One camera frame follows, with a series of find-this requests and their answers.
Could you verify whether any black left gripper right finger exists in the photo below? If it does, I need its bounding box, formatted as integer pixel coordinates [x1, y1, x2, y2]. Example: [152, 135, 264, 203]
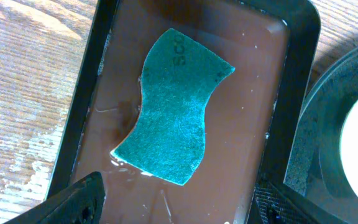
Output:
[247, 179, 344, 224]

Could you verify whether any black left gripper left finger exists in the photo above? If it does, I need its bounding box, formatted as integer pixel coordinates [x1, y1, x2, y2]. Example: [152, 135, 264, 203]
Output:
[6, 172, 105, 224]

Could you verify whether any green yellow sponge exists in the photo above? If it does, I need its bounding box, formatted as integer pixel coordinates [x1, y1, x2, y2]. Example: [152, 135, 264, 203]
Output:
[111, 28, 235, 185]

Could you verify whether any black round tray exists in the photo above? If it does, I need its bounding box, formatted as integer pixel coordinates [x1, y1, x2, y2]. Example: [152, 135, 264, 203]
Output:
[283, 47, 358, 223]

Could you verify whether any black rectangular tray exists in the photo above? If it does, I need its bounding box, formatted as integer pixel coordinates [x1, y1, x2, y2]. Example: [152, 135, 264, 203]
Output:
[48, 0, 320, 223]

